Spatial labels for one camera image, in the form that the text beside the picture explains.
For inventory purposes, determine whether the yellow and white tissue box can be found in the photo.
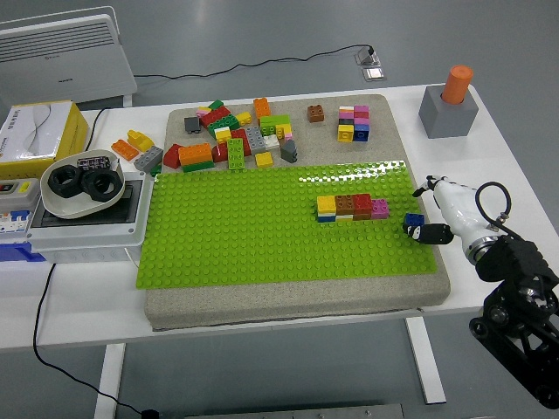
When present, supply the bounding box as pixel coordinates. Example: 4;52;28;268
0;100;89;179

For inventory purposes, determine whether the grey circuit breaker box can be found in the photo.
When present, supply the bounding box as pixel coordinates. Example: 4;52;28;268
0;177;41;236

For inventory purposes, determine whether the green studded baseplate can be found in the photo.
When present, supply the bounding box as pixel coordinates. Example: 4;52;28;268
135;159;440;290

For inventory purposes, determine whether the grey-brown foam mat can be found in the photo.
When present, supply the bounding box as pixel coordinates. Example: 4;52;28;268
142;93;452;333

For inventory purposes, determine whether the dark green toy brick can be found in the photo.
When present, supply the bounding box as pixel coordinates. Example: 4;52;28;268
206;114;239;134

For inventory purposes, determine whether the white electric panel heater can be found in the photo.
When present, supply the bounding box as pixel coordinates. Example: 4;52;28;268
0;5;138;111

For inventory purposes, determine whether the orange cylinder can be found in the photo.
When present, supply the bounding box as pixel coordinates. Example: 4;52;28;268
440;65;474;106

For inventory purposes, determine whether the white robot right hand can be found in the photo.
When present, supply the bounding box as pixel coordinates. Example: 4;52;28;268
401;174;497;248

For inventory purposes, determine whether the dark grey sloped brick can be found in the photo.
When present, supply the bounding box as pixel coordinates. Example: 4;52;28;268
279;139;299;164

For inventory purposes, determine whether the grey electrical junction box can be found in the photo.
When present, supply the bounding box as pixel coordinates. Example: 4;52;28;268
26;170;155;264

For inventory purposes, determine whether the red sloped toy brick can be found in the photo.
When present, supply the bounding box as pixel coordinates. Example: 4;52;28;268
162;143;184;169

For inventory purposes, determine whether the black heater cord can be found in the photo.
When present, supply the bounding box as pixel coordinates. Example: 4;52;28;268
132;44;373;81

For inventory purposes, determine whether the red large toy brick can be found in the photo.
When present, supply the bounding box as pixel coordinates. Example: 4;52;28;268
199;106;233;128

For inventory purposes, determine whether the black power cable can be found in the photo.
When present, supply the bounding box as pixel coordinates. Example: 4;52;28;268
32;107;145;416

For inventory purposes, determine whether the grey metal plate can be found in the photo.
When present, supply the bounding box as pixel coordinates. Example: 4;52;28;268
183;402;405;419

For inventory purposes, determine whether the open metal floor socket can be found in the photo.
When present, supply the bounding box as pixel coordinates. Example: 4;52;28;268
354;45;383;67

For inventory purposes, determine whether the grey cube holder block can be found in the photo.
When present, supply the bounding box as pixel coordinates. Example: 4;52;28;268
418;83;480;141

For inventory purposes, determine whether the dark block with pink dots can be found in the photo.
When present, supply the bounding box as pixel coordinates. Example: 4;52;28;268
77;154;111;172

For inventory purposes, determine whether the black large hex nut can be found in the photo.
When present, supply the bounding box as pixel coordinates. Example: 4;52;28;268
79;168;121;203
47;164;85;200

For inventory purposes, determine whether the red long toy brick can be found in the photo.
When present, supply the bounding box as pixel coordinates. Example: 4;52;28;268
230;127;252;157

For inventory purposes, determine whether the yellow curved toy brick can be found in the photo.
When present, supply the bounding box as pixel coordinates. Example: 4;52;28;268
127;129;155;153

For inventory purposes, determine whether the grey long toy brick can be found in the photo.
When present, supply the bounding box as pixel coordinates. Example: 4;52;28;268
244;125;267;154
133;145;164;172

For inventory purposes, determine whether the white plastic bowl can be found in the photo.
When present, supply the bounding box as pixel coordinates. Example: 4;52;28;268
39;149;127;220

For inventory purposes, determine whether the lime green long brick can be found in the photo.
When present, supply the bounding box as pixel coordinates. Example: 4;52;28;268
226;138;247;171

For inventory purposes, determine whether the lime green block brick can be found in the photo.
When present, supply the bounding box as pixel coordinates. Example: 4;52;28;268
259;113;292;134

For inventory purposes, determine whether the orange long toy brick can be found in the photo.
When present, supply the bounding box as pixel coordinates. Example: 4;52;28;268
177;142;214;167
110;139;141;163

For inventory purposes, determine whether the white table leg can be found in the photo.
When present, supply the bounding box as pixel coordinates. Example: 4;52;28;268
93;343;128;419
404;317;448;406

